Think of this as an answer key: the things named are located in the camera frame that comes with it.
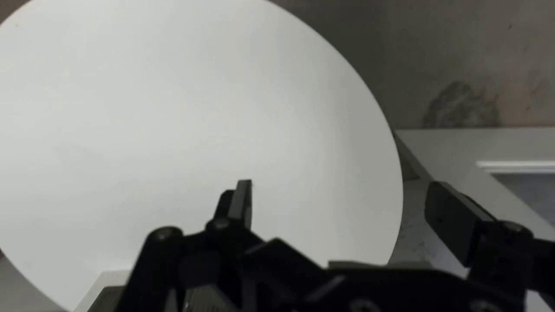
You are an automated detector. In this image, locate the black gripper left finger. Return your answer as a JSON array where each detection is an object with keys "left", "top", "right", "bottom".
[{"left": 208, "top": 179, "right": 255, "bottom": 232}]

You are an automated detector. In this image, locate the white door with glass pane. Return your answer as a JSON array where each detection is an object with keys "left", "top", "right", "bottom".
[{"left": 396, "top": 127, "right": 555, "bottom": 312}]

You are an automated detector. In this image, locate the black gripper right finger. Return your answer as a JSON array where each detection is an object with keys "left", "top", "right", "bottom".
[{"left": 423, "top": 180, "right": 534, "bottom": 281}]

